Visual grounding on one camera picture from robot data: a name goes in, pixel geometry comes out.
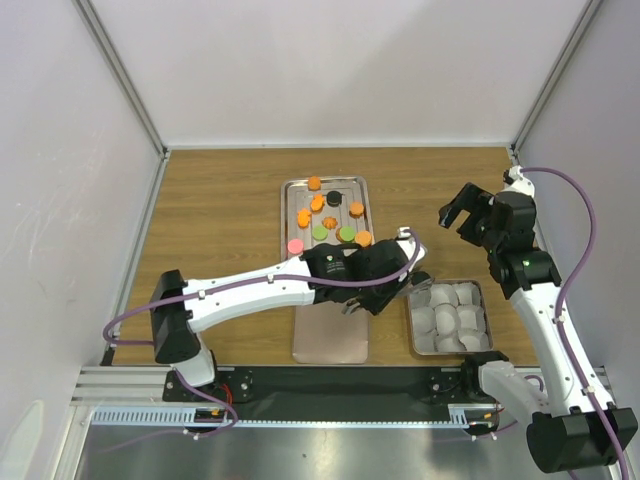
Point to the green round cookie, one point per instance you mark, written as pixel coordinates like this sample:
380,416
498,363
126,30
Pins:
345,234
319,233

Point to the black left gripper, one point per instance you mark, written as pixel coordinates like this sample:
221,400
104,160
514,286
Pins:
376,305

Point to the white paper cup top middle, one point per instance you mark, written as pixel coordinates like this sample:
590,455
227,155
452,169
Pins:
443,294

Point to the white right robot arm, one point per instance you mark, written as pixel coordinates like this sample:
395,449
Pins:
572,422

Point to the white paper cup middle left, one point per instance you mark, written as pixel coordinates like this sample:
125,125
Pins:
423,321

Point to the white paper cup top right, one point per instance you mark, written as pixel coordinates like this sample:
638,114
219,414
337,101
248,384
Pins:
468,293

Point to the white slotted cable duct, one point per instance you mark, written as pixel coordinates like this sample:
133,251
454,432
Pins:
186,417

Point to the orange round cookie top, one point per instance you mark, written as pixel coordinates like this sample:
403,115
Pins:
314,183

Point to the rose gold tin lid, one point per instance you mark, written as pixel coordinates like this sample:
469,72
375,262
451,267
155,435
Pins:
324,335

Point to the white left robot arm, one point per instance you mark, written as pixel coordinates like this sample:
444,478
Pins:
183,309

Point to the orange round cookie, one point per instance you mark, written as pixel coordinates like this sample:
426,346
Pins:
314,183
363,238
356,209

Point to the white paper cup centre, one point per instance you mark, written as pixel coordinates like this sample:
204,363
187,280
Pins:
447,319

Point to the orange round cookie lower right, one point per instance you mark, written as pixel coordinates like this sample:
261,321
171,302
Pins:
363,238

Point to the orange bear cookie upper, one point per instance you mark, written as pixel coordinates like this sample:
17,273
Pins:
317,203

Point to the white paper cup bottom middle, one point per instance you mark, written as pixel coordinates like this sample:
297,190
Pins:
449,343

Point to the pink cookie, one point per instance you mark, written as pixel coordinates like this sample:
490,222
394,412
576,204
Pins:
295,246

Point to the silver steel tray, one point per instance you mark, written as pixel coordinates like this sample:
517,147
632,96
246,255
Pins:
317,216

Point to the aluminium frame rail front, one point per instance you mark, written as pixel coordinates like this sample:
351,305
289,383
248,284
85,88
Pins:
119,385

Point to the black sandwich cookie on tray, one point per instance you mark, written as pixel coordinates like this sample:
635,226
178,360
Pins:
334,198

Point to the white paper cup bottom right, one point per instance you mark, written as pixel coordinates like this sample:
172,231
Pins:
473,340

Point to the orange bear cookie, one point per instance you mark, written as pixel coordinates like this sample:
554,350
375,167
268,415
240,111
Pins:
304,217
317,203

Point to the orange bear cookie lower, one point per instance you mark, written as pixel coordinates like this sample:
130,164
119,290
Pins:
304,217

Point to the white paper cup middle right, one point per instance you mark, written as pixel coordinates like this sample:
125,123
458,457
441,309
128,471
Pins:
472,317

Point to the white paper cup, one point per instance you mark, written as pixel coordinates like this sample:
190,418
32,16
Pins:
449,343
472,317
473,340
447,319
468,293
443,294
423,321
424,344

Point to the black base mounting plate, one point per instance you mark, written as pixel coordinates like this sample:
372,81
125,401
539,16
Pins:
338,393

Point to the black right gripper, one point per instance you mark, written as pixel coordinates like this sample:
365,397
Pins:
471,198

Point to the white paper cup bottom left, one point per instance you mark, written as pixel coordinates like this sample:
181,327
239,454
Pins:
424,344

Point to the orange flower cookie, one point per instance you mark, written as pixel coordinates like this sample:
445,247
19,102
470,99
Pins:
330,223

